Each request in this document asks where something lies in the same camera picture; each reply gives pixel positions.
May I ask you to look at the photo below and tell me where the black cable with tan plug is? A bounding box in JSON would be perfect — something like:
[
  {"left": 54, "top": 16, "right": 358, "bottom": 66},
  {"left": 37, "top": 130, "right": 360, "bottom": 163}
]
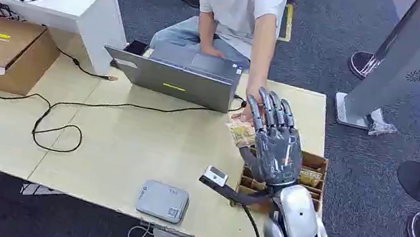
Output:
[{"left": 53, "top": 48, "right": 121, "bottom": 83}]

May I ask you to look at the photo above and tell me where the person's left hand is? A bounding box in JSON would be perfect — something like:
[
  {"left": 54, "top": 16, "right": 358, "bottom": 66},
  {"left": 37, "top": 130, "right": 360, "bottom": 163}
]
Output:
[{"left": 231, "top": 87, "right": 269, "bottom": 128}]

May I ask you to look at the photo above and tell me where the person's right hand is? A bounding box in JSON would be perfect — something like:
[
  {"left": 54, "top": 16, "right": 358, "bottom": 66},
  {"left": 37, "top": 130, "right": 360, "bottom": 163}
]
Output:
[{"left": 198, "top": 43, "right": 225, "bottom": 60}]

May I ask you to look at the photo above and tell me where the white desk foot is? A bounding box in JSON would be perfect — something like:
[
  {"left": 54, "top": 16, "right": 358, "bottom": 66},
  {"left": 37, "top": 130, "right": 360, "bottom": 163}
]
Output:
[{"left": 19, "top": 181, "right": 64, "bottom": 202}]

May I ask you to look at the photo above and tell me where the black phone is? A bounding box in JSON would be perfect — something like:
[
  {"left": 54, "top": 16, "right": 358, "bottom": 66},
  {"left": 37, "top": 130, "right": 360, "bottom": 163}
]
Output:
[{"left": 123, "top": 38, "right": 151, "bottom": 58}]

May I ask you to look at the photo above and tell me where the grey laptop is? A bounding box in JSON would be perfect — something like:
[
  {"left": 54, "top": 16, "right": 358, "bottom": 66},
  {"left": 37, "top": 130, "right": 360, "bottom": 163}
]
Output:
[{"left": 97, "top": 35, "right": 246, "bottom": 116}]

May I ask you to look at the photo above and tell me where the white cabinet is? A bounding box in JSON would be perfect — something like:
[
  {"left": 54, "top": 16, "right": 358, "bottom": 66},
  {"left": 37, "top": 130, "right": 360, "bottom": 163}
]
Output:
[{"left": 0, "top": 0, "right": 134, "bottom": 80}]

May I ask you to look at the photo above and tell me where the grey kiosk stand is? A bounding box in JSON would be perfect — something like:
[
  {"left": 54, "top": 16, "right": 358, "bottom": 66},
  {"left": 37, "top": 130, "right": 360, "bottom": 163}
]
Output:
[{"left": 330, "top": 0, "right": 420, "bottom": 141}]

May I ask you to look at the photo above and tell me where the person in white shirt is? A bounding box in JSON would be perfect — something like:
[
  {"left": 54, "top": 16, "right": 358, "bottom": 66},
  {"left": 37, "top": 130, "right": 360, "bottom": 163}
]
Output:
[{"left": 139, "top": 0, "right": 288, "bottom": 128}]

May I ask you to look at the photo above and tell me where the long black power cable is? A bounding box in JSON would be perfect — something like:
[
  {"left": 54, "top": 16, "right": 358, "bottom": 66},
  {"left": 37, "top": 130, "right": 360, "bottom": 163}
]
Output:
[{"left": 0, "top": 52, "right": 249, "bottom": 184}]

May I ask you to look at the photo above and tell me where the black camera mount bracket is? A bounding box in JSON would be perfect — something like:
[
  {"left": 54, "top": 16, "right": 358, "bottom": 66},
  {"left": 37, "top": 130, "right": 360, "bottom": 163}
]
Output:
[{"left": 195, "top": 175, "right": 280, "bottom": 213}]

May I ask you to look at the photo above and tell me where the small grey flat device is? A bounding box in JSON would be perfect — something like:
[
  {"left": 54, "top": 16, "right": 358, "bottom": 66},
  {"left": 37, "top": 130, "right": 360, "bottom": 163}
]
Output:
[{"left": 133, "top": 177, "right": 192, "bottom": 226}]

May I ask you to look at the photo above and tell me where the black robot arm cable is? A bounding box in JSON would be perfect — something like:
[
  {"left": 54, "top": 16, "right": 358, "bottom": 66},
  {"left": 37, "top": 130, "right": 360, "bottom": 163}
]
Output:
[{"left": 236, "top": 204, "right": 270, "bottom": 237}]

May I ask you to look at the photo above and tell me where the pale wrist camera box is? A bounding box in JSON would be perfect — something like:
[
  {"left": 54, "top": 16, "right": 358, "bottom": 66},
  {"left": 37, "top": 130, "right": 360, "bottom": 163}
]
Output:
[{"left": 202, "top": 165, "right": 231, "bottom": 189}]

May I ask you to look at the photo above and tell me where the dark round stand base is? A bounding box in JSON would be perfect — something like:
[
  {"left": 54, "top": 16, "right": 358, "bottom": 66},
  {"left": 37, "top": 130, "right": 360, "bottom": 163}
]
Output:
[{"left": 345, "top": 48, "right": 384, "bottom": 83}]

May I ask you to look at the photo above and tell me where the tan patterned card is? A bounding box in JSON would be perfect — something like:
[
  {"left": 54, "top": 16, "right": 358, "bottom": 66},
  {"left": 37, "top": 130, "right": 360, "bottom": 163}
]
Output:
[{"left": 222, "top": 118, "right": 259, "bottom": 151}]

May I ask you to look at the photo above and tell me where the wooden card box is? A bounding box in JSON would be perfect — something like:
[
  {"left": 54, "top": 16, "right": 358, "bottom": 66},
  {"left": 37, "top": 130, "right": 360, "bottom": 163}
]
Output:
[{"left": 231, "top": 139, "right": 333, "bottom": 223}]

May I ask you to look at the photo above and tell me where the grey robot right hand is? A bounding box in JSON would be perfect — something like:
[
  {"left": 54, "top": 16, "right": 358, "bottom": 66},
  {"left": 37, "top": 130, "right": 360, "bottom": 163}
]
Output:
[{"left": 231, "top": 84, "right": 315, "bottom": 191}]

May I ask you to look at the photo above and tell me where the clear plastic wrap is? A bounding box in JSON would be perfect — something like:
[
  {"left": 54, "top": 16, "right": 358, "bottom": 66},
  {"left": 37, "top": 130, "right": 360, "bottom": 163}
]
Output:
[{"left": 364, "top": 106, "right": 401, "bottom": 141}]

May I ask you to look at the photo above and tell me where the thin white cable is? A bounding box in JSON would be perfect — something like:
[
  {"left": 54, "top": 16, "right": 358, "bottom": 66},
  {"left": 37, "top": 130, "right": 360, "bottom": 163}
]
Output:
[{"left": 127, "top": 219, "right": 155, "bottom": 237}]

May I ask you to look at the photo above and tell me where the yellow floor tape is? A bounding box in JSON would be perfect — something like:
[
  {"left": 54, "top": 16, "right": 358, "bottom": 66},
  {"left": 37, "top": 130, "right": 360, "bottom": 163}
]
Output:
[{"left": 277, "top": 3, "right": 297, "bottom": 43}]

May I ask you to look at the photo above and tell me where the yellow card stack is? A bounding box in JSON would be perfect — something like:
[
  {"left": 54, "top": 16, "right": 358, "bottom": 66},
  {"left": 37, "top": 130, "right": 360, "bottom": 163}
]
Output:
[{"left": 297, "top": 168, "right": 323, "bottom": 189}]

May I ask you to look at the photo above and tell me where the brown cardboard box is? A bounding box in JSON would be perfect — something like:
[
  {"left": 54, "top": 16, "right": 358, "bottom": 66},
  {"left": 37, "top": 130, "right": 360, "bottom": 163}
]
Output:
[{"left": 0, "top": 18, "right": 66, "bottom": 101}]

